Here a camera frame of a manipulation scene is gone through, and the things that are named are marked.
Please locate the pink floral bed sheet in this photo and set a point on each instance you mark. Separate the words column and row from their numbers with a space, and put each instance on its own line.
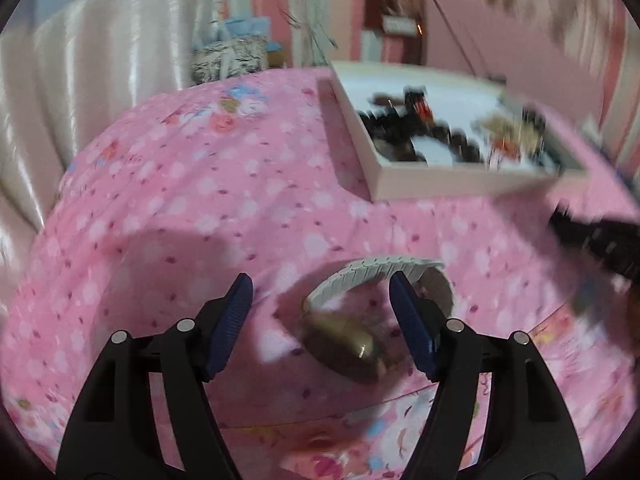
column 175, row 200

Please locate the white power strip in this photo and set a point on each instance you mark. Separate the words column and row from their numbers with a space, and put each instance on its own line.
column 399, row 25

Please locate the light blue paper bag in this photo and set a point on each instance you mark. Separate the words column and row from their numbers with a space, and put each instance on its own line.
column 245, row 27

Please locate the gold watch with white band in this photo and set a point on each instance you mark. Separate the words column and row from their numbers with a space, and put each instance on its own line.
column 345, row 335

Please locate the pink board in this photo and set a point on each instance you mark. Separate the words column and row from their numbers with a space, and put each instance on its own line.
column 500, row 45

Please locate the black claw hair clip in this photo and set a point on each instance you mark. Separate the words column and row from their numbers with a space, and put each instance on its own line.
column 416, row 104

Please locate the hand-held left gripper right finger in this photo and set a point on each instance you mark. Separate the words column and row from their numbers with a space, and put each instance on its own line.
column 412, row 322

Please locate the cream satin curtain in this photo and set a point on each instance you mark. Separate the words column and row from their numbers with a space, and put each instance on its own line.
column 75, row 85

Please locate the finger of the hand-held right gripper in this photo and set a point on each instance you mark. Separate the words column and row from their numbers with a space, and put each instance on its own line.
column 600, row 240

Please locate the jade pendant with red knot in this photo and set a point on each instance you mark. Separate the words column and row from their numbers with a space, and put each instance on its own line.
column 505, row 150

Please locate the black and white patterned bag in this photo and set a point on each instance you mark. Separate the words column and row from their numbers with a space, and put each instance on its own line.
column 227, row 57

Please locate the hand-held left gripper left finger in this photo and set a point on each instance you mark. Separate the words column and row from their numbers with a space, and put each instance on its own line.
column 231, row 322

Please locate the white cardboard box tray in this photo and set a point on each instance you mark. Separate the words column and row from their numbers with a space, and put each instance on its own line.
column 430, row 180

